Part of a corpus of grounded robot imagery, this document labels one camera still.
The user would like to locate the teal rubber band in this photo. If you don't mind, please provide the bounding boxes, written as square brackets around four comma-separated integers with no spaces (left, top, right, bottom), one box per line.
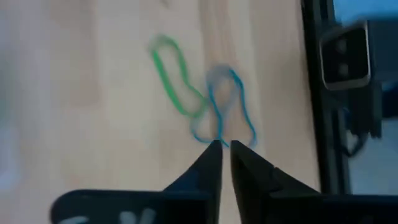
[190,63,257,147]

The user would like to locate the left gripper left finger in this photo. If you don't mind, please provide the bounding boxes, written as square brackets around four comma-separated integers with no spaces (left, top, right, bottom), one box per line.
[163,139,224,224]

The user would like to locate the small silver-edged black camera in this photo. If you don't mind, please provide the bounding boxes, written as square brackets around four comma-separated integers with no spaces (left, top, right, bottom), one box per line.
[319,20,371,91]

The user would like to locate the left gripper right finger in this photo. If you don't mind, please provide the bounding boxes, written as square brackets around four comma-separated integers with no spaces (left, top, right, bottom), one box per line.
[229,139,322,224]

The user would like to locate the green rubber band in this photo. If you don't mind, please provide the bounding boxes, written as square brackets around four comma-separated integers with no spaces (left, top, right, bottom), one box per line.
[149,34,208,119]

